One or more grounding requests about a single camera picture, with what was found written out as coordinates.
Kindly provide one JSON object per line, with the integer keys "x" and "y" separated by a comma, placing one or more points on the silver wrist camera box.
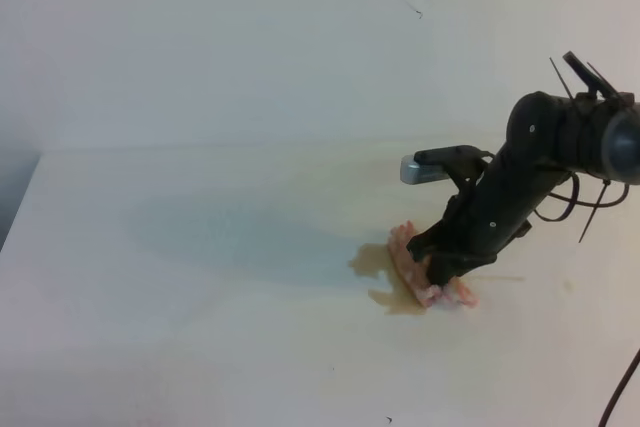
{"x": 458, "y": 163}

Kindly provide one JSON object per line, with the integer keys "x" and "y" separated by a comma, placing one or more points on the pink white rag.
{"x": 414, "y": 274}

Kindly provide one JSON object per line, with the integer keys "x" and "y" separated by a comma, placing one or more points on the brown coffee stain puddle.
{"x": 373, "y": 264}

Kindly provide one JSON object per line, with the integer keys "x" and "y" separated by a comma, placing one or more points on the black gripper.
{"x": 480, "y": 220}

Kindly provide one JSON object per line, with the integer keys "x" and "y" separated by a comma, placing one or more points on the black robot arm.
{"x": 549, "y": 140}

